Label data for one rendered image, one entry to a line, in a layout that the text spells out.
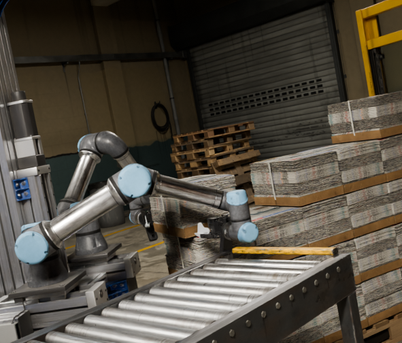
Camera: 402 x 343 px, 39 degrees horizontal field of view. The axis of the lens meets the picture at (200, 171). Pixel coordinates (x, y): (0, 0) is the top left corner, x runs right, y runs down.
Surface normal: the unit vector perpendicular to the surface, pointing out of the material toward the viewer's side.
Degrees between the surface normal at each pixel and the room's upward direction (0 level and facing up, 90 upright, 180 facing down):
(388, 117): 90
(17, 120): 90
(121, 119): 90
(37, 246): 93
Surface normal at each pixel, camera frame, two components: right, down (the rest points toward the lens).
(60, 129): 0.72, -0.09
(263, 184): -0.85, 0.19
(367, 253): 0.47, -0.04
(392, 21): -0.67, 0.18
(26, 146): -0.15, 0.09
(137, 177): 0.24, -0.03
